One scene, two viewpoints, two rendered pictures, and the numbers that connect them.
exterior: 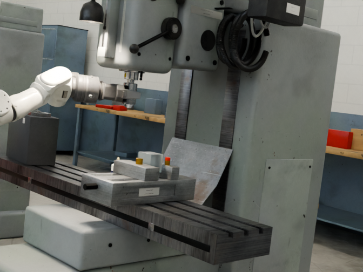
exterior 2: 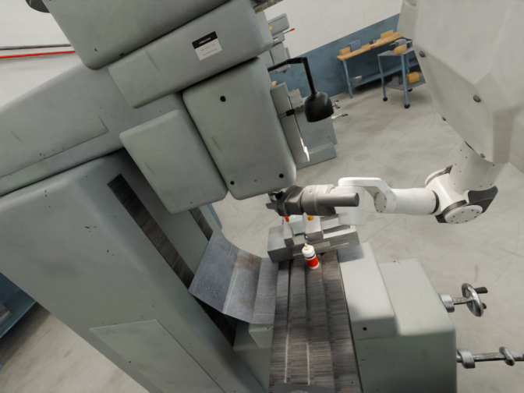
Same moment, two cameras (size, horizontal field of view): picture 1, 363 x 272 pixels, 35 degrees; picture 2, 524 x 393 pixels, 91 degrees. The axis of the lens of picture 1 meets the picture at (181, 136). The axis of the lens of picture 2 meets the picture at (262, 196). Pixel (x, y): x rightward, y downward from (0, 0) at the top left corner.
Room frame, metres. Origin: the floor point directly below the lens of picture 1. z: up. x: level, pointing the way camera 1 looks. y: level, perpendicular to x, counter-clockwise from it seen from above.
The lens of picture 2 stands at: (2.29, 0.80, 1.64)
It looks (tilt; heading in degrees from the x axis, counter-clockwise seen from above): 28 degrees down; 243
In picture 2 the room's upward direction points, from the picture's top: 24 degrees counter-clockwise
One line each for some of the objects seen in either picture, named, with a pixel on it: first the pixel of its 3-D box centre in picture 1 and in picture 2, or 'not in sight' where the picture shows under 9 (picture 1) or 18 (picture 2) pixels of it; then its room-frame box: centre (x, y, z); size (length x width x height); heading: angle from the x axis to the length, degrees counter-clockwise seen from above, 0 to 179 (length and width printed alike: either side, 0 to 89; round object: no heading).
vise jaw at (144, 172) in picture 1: (135, 170); (313, 224); (1.79, 0.13, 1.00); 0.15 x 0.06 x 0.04; 46
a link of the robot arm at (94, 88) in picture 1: (102, 92); (304, 201); (1.90, 0.27, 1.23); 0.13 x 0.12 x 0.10; 19
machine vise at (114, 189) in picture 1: (140, 181); (309, 231); (1.81, 0.11, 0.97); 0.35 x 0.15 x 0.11; 136
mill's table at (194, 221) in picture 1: (106, 196); (310, 289); (1.98, 0.23, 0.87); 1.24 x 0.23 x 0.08; 44
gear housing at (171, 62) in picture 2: not in sight; (200, 54); (1.96, 0.15, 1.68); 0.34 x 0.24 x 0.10; 134
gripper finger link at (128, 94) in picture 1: (131, 94); not in sight; (1.90, 0.18, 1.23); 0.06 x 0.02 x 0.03; 109
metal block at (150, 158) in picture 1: (149, 162); (297, 222); (1.83, 0.09, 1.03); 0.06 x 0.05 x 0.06; 46
